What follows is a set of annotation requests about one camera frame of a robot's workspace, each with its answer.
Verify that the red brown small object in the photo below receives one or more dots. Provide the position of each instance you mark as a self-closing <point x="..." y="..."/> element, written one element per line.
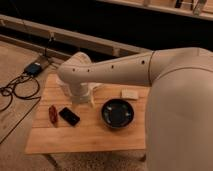
<point x="53" y="115"/>

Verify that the dark ceramic bowl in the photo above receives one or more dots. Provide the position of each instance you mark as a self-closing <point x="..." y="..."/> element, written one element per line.
<point x="117" y="113"/>

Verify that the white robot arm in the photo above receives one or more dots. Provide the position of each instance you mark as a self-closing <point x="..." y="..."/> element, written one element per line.
<point x="179" y="108"/>

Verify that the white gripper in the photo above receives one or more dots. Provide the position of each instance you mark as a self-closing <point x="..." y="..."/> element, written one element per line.
<point x="81" y="93"/>

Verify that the black smartphone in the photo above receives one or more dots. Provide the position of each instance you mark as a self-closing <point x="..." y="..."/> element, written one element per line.
<point x="69" y="116"/>

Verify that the beige rectangular block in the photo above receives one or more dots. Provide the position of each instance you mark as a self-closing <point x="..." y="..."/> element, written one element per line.
<point x="129" y="94"/>

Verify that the wooden table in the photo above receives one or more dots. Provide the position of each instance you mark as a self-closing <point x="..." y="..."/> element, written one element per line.
<point x="90" y="134"/>

